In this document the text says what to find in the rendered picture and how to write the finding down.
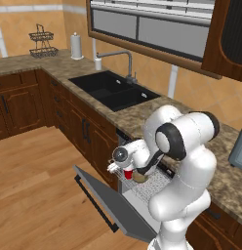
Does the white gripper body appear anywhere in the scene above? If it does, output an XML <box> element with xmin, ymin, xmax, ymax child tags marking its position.
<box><xmin>106</xmin><ymin>160</ymin><xmax>125</xmax><ymax>174</ymax></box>

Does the dark wood cupboard door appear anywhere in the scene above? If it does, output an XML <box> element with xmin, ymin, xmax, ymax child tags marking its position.
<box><xmin>68</xmin><ymin>103</ymin><xmax>92</xmax><ymax>164</ymax></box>
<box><xmin>0</xmin><ymin>93</ymin><xmax>10</xmax><ymax>142</ymax></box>
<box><xmin>0</xmin><ymin>84</ymin><xmax>47</xmax><ymax>135</ymax></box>
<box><xmin>89</xmin><ymin>122</ymin><xmax>120</xmax><ymax>191</ymax></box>

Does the red cup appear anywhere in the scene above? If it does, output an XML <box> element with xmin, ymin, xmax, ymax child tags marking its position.
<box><xmin>123</xmin><ymin>169</ymin><xmax>136</xmax><ymax>181</ymax></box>

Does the brown bowl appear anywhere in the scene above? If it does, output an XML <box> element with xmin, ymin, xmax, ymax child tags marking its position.
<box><xmin>132</xmin><ymin>171</ymin><xmax>150</xmax><ymax>184</ymax></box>

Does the grey dishwasher door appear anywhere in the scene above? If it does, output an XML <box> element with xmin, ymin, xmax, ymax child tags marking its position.
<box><xmin>72</xmin><ymin>164</ymin><xmax>158</xmax><ymax>244</ymax></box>

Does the white dishwasher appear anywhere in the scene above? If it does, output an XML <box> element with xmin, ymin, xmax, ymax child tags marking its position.
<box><xmin>115</xmin><ymin>128</ymin><xmax>177</xmax><ymax>234</ymax></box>

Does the black double sink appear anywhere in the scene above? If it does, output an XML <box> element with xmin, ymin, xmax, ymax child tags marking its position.
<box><xmin>67</xmin><ymin>69</ymin><xmax>162</xmax><ymax>113</ymax></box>

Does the dark wood drawer stack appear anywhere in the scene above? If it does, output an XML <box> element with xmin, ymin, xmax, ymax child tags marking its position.
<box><xmin>47</xmin><ymin>75</ymin><xmax>72</xmax><ymax>139</ymax></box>

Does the grey sink tap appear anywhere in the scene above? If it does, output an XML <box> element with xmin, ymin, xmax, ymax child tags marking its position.
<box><xmin>95</xmin><ymin>50</ymin><xmax>139</xmax><ymax>85</ymax></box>

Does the white soap dispenser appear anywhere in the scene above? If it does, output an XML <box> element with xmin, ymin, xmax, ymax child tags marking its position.
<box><xmin>94</xmin><ymin>54</ymin><xmax>103</xmax><ymax>71</ymax></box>

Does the dark wood drawer front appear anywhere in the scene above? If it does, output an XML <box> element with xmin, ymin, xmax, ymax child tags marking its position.
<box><xmin>0</xmin><ymin>69</ymin><xmax>39</xmax><ymax>94</ymax></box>
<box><xmin>185</xmin><ymin>200</ymin><xmax>242</xmax><ymax>250</ymax></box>

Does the white paper towel roll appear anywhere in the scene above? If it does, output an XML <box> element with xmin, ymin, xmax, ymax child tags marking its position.
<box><xmin>69</xmin><ymin>31</ymin><xmax>85</xmax><ymax>62</ymax></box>

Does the grey toaster oven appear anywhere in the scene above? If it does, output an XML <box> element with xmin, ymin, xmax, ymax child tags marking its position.
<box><xmin>227</xmin><ymin>122</ymin><xmax>242</xmax><ymax>169</ymax></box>

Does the wood framed window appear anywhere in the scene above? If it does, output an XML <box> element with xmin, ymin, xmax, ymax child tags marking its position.
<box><xmin>86</xmin><ymin>0</ymin><xmax>225</xmax><ymax>80</ymax></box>

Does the black dishwasher door handle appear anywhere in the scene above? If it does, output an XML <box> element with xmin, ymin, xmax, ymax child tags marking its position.
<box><xmin>73</xmin><ymin>174</ymin><xmax>120</xmax><ymax>233</ymax></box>

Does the black cupboard door handle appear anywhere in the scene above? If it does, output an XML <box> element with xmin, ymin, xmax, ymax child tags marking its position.
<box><xmin>80</xmin><ymin>118</ymin><xmax>87</xmax><ymax>142</ymax></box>
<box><xmin>85</xmin><ymin>121</ymin><xmax>92</xmax><ymax>145</ymax></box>
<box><xmin>0</xmin><ymin>94</ymin><xmax>10</xmax><ymax>115</ymax></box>

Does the wire dishwasher rack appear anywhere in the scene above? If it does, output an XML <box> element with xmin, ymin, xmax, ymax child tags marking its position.
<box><xmin>117</xmin><ymin>165</ymin><xmax>173</xmax><ymax>200</ymax></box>

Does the black drawer handle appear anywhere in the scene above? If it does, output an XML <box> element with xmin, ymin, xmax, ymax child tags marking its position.
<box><xmin>204</xmin><ymin>208</ymin><xmax>222</xmax><ymax>221</ymax></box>

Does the black wire tiered stand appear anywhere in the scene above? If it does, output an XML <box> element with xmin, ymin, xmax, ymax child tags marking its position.
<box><xmin>27</xmin><ymin>22</ymin><xmax>60</xmax><ymax>60</ymax></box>

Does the dark wood wall cupboard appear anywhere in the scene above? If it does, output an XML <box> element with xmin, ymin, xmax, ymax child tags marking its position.
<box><xmin>200</xmin><ymin>0</ymin><xmax>242</xmax><ymax>83</ymax></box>

